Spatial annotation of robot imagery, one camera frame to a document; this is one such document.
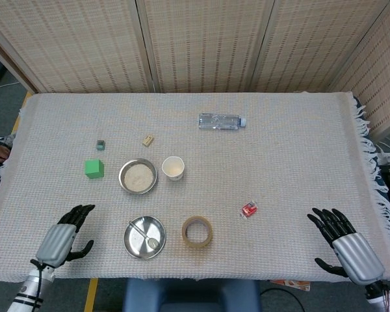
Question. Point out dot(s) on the large green cube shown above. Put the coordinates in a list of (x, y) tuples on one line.
[(94, 169)]

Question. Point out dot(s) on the metal spoon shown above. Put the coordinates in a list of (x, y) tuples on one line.
[(153, 242)]

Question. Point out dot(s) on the orange printed package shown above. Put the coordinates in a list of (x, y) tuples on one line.
[(295, 285)]

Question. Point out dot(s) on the white power strip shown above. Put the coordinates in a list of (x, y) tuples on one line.
[(385, 159)]

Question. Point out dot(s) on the small beige block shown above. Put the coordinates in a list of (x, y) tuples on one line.
[(148, 140)]

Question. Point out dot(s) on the red snack packet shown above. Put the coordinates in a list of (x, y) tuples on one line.
[(249, 209)]

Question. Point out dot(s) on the right black grey robot hand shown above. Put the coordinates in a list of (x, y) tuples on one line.
[(359, 256)]

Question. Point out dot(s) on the white paper cup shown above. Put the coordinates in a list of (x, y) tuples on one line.
[(174, 169)]

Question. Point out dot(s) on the small teal cube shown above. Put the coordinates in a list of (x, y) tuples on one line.
[(100, 145)]

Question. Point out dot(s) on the woven beige tablecloth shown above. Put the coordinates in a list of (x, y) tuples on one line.
[(279, 162)]

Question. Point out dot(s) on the round steel plate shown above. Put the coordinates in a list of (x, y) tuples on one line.
[(138, 245)]

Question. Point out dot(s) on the left black grey robot hand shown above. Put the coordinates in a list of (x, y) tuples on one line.
[(55, 243)]

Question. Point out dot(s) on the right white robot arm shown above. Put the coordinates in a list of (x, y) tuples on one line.
[(388, 300)]

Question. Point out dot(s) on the bamboo folding screen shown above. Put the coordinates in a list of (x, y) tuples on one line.
[(198, 42)]

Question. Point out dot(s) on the steel bowl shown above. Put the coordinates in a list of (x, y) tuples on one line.
[(122, 182)]

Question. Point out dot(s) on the clear packing tape roll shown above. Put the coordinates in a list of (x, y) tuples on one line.
[(196, 245)]

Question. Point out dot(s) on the clear plastic water bottle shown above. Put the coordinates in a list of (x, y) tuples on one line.
[(217, 122)]

